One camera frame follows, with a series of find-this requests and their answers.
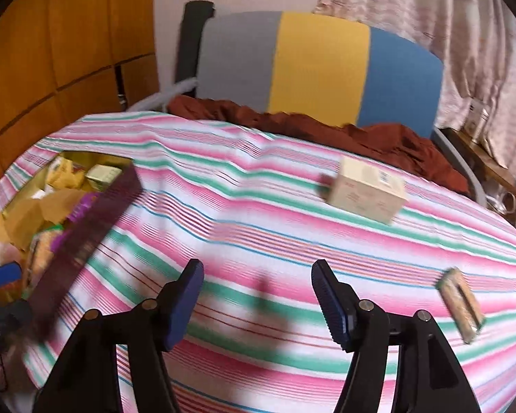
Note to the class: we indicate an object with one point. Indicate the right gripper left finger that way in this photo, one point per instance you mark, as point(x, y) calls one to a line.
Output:
point(85, 375)

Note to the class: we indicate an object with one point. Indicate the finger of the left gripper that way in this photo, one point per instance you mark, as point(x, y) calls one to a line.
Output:
point(10, 273)

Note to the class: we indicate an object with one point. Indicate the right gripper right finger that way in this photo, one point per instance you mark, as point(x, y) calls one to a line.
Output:
point(429, 376)

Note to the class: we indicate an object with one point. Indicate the green edged cracker packet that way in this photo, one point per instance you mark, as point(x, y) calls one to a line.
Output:
point(39, 256)

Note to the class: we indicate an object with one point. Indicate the purple snack packet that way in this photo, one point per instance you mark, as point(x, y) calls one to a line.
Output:
point(82, 206)
point(58, 240)

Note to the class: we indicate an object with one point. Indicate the small cracker packet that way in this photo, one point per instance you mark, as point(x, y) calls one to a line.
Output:
point(462, 304)

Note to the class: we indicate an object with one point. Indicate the yellow smiley sock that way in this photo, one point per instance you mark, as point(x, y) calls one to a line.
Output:
point(64, 174)

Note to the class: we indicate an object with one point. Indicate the green white small box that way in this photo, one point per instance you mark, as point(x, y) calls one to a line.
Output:
point(101, 176)

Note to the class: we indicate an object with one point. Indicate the cream cardboard box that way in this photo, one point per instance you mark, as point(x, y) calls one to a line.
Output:
point(367, 190)

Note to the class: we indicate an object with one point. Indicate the tan sponge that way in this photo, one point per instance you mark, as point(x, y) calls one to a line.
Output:
point(23, 221)

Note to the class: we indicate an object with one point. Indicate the gold metal tin box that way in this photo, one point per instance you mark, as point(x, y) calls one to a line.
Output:
point(53, 225)

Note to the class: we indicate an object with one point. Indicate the wooden side desk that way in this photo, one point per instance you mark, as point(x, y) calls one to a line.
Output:
point(497, 182)

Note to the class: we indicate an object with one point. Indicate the dark red blanket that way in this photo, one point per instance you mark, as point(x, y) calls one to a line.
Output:
point(390, 143)

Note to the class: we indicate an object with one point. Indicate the white wrapped roll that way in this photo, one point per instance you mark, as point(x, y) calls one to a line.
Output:
point(159, 100)

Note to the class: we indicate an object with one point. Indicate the striped pink green bedspread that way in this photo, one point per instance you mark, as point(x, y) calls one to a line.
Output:
point(251, 207)

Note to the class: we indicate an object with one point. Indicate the wooden wardrobe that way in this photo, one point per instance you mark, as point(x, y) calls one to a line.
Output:
point(63, 59)

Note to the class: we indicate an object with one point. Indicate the beige patterned curtain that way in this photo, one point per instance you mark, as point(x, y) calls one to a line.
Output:
point(476, 41)

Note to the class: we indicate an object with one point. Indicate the black rolled mat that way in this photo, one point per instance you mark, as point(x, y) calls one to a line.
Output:
point(196, 13)

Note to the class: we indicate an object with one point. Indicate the grey yellow blue headboard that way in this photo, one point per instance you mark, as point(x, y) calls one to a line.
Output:
point(336, 71)

